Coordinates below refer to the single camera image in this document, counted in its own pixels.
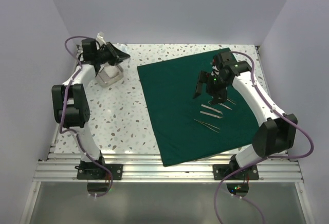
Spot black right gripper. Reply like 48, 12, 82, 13
194, 70, 230, 105

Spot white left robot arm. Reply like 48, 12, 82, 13
51, 36, 131, 179

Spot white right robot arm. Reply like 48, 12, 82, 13
194, 50, 297, 179

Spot stainless steel tray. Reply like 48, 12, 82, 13
96, 63, 124, 87

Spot thin steel tweezers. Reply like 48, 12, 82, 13
194, 119, 220, 133

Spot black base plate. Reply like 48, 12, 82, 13
212, 164, 260, 181
75, 162, 123, 180

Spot flat steel forceps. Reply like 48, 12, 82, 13
200, 111, 223, 119
201, 104, 223, 115

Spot green surgical cloth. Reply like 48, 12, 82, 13
137, 50, 259, 167

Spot white gauze pad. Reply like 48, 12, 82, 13
105, 66, 118, 78

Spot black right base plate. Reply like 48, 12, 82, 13
212, 164, 260, 181

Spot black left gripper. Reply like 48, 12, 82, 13
95, 42, 130, 66

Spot steel hemostat scissors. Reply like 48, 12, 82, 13
208, 101, 232, 110

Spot aluminium rail frame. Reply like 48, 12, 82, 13
33, 44, 303, 183

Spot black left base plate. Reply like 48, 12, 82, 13
75, 162, 123, 180

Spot white blue sachet packet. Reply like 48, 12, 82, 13
114, 44, 129, 54

